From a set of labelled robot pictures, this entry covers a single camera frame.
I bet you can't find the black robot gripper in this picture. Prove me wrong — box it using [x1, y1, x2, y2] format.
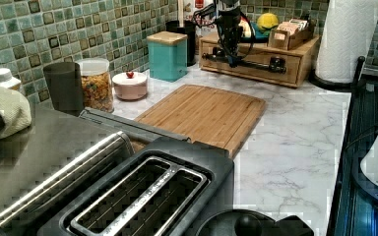
[215, 11, 242, 68]

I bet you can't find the wooden drawer with black handle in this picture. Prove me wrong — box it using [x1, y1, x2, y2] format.
[199, 41, 310, 88]

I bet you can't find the wooden drawer cabinet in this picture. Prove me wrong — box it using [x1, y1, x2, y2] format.
[199, 33, 320, 80]

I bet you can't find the white and red toy food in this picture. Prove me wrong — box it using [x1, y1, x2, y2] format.
[239, 18, 252, 38]

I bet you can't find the yellow lemon toy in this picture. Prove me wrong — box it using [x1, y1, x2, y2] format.
[257, 13, 279, 30]

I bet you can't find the white cereal box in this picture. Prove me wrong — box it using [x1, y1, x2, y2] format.
[182, 0, 221, 38]

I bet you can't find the black utensil holder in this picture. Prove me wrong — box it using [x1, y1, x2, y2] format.
[165, 20, 198, 68]

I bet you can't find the bamboo cutting board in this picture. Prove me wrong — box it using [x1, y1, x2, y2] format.
[136, 85, 266, 159]

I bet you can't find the wooden tea bag organizer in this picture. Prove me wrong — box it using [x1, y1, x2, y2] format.
[268, 19, 315, 50]

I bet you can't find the teal canister with wooden lid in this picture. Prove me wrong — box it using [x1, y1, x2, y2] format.
[147, 31, 187, 82]

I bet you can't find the pink ceramic bowl with lid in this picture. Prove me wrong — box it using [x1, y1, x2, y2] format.
[112, 72, 148, 100]

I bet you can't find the black paper towel holder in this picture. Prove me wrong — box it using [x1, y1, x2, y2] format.
[308, 56, 366, 92]

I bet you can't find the white paper towel roll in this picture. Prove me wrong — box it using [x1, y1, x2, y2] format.
[315, 0, 378, 84]

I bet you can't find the glass cereal jar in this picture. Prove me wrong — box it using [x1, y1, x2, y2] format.
[77, 58, 113, 112]

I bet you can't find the black two-slot toaster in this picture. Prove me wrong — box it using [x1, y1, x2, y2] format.
[37, 138, 234, 236]

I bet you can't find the black round lid with knob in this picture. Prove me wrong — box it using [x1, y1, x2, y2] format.
[196, 209, 314, 236]

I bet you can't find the dark grey cup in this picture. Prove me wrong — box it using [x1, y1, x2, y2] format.
[43, 62, 84, 116]

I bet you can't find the black dish drying rack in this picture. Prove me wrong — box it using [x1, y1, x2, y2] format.
[327, 75, 378, 236]

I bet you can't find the pale green dish towel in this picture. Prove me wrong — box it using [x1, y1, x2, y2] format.
[0, 87, 32, 139]

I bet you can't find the white bottle with cap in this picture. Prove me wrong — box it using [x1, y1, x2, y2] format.
[0, 68, 21, 90]

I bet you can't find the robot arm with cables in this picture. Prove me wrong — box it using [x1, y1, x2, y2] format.
[191, 0, 241, 28]

